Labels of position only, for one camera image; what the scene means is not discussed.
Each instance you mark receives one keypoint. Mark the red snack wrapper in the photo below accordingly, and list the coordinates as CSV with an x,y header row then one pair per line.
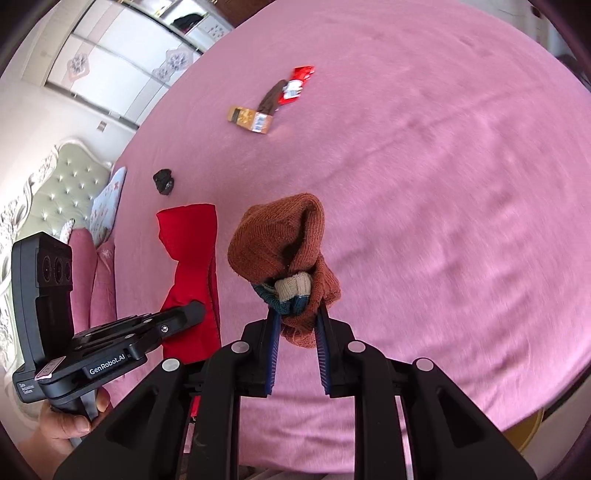
x,y
296,85

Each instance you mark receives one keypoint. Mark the white wardrobe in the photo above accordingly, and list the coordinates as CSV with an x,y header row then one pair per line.
x,y
120,55

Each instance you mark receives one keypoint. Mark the pink pillows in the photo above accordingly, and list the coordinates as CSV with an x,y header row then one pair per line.
x,y
99,286

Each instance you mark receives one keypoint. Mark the red cloth bag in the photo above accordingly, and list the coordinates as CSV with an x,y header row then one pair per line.
x,y
189,244

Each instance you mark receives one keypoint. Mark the gold and brown small box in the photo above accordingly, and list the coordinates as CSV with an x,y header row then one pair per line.
x,y
249,119

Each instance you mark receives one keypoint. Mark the person's left hand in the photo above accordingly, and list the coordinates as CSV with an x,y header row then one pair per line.
x,y
60,424

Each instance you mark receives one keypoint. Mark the brown knitted sock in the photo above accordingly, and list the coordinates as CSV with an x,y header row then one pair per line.
x,y
272,240

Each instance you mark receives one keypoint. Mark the dark brown wrapper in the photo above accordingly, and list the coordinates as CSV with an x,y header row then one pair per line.
x,y
272,97

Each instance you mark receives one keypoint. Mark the light blue printed pillow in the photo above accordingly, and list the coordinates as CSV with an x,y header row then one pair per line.
x,y
107,203

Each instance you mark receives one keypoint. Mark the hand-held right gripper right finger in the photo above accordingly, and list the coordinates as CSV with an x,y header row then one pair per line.
x,y
324,364

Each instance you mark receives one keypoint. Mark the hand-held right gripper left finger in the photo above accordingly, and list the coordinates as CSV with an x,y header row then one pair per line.
x,y
272,364

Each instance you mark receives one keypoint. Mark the green tufted headboard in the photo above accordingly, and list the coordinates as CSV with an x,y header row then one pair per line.
x,y
69,194

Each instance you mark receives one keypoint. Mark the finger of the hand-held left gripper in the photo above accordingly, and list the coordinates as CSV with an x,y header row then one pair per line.
x,y
184,317

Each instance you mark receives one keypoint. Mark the white dotted pillow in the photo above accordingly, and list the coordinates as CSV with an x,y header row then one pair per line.
x,y
68,230

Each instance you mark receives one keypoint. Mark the small black crumpled object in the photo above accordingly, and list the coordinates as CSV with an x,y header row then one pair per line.
x,y
164,181

